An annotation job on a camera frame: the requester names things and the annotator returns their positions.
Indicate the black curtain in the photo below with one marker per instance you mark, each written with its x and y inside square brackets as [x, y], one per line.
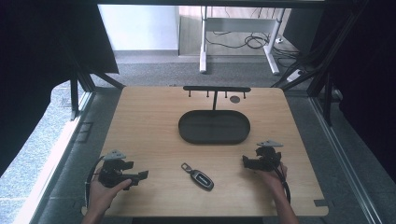
[367, 77]
[37, 62]

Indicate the grey floor outlet cover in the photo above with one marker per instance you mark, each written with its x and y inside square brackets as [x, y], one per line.
[83, 132]

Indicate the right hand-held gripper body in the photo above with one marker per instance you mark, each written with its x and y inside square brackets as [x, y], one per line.
[268, 157]

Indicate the white power strip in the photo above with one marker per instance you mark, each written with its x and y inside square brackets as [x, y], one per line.
[294, 75]

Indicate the white desk frame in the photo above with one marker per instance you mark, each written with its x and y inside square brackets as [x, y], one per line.
[238, 25]

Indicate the person's right hand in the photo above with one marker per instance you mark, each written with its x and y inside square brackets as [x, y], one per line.
[271, 179]

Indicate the black metal stand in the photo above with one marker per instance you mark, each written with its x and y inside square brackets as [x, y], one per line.
[320, 77]
[82, 84]

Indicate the black key rack with tray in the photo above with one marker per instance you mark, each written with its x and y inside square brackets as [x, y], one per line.
[214, 127]

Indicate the person's left hand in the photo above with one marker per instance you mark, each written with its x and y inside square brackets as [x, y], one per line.
[101, 194]

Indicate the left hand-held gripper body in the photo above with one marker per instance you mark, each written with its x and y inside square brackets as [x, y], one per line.
[112, 174]

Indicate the grey round table grommet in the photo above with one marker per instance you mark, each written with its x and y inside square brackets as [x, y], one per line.
[234, 99]

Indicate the black car key fob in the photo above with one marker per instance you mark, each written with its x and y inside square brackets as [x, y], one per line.
[201, 179]

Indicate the dark cabinet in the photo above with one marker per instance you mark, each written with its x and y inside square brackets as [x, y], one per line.
[302, 28]

